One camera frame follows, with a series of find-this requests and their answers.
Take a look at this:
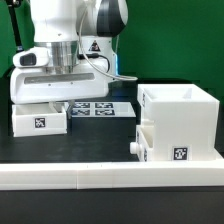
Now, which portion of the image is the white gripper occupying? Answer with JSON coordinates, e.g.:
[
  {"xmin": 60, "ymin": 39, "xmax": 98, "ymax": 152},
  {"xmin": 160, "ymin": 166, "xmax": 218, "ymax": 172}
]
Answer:
[{"xmin": 10, "ymin": 67, "xmax": 110, "ymax": 119}]

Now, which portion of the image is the white drawer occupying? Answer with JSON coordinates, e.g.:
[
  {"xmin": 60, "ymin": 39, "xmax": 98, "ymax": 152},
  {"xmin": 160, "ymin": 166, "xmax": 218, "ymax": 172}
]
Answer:
[
  {"xmin": 130, "ymin": 125, "xmax": 154, "ymax": 162},
  {"xmin": 12, "ymin": 103, "xmax": 67, "ymax": 137}
]

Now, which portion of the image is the white front drawer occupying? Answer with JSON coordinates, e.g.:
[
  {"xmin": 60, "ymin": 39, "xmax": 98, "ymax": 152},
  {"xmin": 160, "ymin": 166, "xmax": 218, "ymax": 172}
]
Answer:
[{"xmin": 130, "ymin": 125, "xmax": 154, "ymax": 162}]

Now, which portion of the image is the white drawer cabinet box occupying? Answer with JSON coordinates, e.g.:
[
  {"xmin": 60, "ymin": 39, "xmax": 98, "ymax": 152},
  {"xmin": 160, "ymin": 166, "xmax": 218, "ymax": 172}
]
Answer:
[{"xmin": 137, "ymin": 84, "xmax": 219, "ymax": 161}]

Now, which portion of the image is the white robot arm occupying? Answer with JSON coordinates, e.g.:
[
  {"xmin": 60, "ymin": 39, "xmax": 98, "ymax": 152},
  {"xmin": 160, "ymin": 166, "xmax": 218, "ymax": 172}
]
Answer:
[{"xmin": 10, "ymin": 0, "xmax": 128, "ymax": 111}]

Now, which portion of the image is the white marker tag sheet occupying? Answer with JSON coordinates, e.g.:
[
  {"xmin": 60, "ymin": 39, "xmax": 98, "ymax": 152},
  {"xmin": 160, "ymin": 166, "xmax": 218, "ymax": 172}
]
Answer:
[{"xmin": 71, "ymin": 102, "xmax": 135, "ymax": 117}]

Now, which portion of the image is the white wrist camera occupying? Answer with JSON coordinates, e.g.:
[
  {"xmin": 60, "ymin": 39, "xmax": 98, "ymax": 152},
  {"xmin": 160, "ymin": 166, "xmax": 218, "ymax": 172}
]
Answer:
[{"xmin": 13, "ymin": 47, "xmax": 50, "ymax": 68}]

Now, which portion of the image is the white thin cable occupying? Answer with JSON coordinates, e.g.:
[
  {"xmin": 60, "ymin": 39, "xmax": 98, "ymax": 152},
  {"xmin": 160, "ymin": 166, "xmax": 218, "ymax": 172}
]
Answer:
[{"xmin": 77, "ymin": 0, "xmax": 139, "ymax": 82}]

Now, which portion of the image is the black camera stand pole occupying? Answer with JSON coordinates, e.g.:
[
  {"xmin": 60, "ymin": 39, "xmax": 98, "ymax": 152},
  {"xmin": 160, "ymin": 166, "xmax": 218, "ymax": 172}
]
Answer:
[{"xmin": 5, "ymin": 0, "xmax": 24, "ymax": 53}]

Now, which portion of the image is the white L-shaped fence wall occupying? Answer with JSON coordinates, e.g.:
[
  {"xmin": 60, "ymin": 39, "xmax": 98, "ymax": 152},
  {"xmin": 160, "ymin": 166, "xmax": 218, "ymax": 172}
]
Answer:
[{"xmin": 0, "ymin": 154, "xmax": 224, "ymax": 191}]

